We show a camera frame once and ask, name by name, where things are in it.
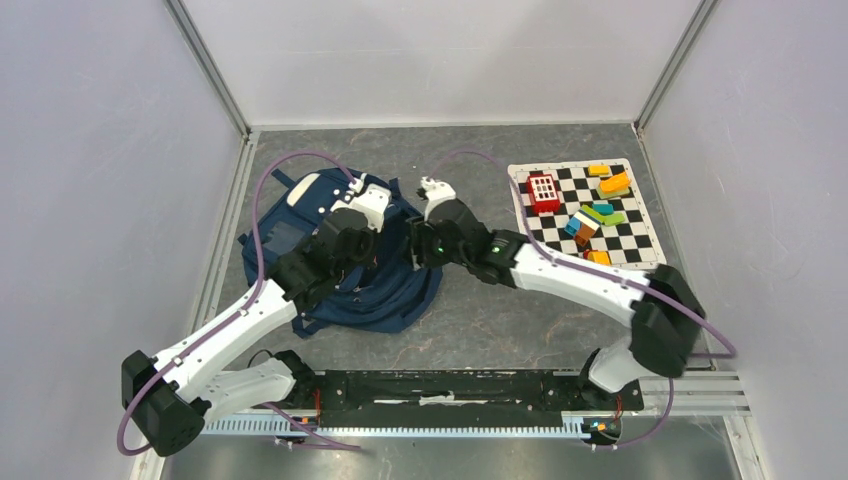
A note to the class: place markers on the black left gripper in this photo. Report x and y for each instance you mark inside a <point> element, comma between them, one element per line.
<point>368,233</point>

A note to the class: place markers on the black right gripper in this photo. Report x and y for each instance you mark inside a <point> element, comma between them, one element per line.
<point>419,233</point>

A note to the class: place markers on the navy blue student backpack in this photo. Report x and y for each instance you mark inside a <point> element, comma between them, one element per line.
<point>387,298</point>

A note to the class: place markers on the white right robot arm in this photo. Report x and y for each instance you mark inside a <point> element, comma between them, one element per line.
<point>658,307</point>

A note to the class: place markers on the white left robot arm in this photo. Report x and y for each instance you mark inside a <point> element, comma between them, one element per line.
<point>171,396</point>

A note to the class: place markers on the red window toy block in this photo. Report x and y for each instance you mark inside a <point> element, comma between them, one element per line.
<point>543,193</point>

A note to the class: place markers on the pile of coloured toy blocks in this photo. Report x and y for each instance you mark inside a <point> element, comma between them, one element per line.
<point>585,223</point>

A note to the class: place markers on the small toy vehicle blocks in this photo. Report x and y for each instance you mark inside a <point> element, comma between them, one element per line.
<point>597,256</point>

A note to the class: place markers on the yellow flat toy block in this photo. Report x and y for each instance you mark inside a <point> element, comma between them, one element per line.
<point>599,170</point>

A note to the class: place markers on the orange curved toy block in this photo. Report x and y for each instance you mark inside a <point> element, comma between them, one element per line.
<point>614,186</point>

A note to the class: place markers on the checkered chessboard mat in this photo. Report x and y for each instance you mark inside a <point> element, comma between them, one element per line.
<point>601,212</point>

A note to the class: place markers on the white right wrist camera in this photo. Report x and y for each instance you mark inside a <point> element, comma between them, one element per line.
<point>434,193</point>

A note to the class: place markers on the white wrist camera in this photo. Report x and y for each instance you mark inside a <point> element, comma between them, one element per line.
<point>434,193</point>
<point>372,202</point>

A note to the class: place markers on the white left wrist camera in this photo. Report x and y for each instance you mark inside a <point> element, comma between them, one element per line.
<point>372,202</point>

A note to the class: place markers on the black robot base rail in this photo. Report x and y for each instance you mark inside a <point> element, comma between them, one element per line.
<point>452,398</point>

